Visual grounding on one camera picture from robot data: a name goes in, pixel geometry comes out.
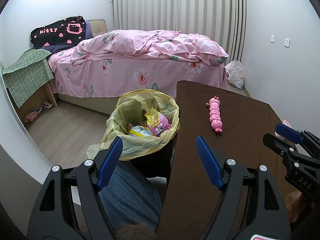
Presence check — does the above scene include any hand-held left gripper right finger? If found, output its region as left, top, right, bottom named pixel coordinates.
left=196, top=136, right=292, bottom=240

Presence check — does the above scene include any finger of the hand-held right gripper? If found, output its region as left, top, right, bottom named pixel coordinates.
left=275, top=123, right=320, bottom=155
left=262, top=133, right=304, bottom=173

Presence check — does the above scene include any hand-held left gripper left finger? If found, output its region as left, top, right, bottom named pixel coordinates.
left=26, top=136, right=124, bottom=240

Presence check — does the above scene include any yellow white packet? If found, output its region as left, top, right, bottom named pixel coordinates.
left=128, top=125, right=153, bottom=138

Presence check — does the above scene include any black trash bin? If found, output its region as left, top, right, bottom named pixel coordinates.
left=130, top=127, right=181, bottom=179

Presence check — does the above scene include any yellow plastic trash bag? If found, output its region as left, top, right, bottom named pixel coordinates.
left=86, top=89, right=180, bottom=161

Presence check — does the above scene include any pink yellow snack packet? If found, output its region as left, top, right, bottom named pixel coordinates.
left=145, top=107, right=173, bottom=137

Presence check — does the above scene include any person's right hand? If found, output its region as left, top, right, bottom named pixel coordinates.
left=285, top=190, right=308, bottom=224

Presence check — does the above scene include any pink white bottle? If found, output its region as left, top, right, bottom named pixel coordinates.
left=275, top=120, right=292, bottom=140

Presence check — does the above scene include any person's leg in jeans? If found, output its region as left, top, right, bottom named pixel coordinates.
left=99, top=160, right=163, bottom=233

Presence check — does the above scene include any pink caterpillar toy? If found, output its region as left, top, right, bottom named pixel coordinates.
left=205, top=96, right=224, bottom=133

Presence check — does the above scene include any brown fuzzy cloth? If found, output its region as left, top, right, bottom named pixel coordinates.
left=110, top=224, right=157, bottom=240

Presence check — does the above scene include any white plastic bag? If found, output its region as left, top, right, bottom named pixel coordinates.
left=224, top=60, right=245, bottom=90

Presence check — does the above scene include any pink floral bed sheet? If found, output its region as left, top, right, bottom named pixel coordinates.
left=47, top=51, right=228, bottom=98

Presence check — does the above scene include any pink slipper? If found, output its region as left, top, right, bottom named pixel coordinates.
left=24, top=111, right=38, bottom=123

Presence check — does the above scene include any wooden nightstand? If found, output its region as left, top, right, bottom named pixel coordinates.
left=19, top=81, right=58, bottom=128

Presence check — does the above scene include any green checked cloth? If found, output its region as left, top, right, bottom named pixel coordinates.
left=1, top=47, right=54, bottom=109

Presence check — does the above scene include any pink floral duvet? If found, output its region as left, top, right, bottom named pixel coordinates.
left=70, top=29, right=229, bottom=67

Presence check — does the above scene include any black pink cat blanket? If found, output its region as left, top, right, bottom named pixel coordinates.
left=30, top=15, right=87, bottom=49

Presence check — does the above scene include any grey pleated curtain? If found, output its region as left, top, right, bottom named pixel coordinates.
left=112, top=0, right=247, bottom=63

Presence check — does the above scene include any beige bed frame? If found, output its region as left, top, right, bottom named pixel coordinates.
left=56, top=19, right=118, bottom=114

